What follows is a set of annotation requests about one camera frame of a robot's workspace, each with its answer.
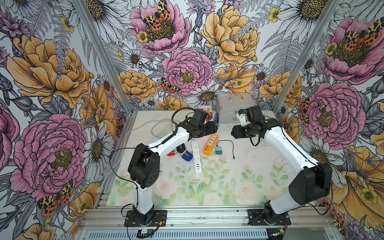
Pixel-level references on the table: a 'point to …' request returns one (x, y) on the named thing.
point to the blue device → (187, 156)
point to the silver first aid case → (228, 104)
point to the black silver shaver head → (181, 148)
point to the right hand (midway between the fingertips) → (235, 135)
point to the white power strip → (198, 165)
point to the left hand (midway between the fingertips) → (211, 132)
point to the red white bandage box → (210, 115)
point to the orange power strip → (211, 144)
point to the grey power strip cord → (158, 121)
